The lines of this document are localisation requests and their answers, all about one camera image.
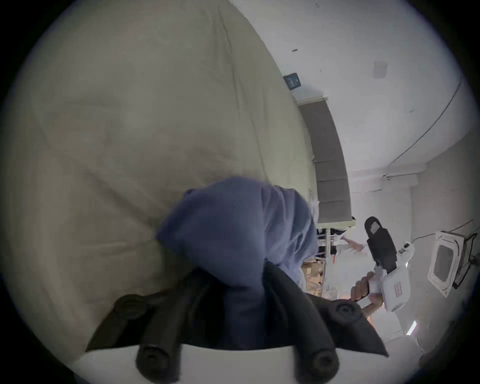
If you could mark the grey padded headboard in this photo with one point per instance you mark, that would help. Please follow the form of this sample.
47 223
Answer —
326 150

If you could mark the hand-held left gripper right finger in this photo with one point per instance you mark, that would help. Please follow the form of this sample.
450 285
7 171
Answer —
300 318

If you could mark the person's right hand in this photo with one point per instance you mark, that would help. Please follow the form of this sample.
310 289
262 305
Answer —
360 288

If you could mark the white shelf with cartons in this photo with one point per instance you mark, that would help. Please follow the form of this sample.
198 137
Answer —
318 273

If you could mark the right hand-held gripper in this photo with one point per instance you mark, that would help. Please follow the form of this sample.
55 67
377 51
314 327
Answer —
393 288

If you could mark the small blue box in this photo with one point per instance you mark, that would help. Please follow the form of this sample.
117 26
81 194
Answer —
292 81

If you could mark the bed with beige sheet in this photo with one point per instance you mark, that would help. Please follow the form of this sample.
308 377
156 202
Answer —
131 112

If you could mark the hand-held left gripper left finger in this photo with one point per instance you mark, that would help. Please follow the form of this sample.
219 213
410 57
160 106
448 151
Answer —
161 318

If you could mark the blue garment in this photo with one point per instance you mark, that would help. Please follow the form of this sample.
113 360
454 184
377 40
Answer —
232 232

